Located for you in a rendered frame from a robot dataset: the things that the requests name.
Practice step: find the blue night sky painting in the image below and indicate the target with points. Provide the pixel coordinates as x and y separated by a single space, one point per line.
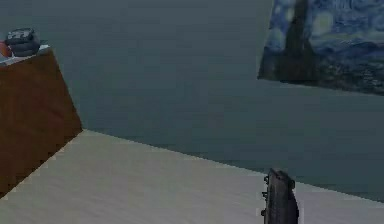
326 43

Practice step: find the brown wooden cupboard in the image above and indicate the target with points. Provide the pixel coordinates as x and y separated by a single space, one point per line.
33 116

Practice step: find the red round object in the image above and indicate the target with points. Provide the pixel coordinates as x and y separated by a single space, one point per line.
4 50

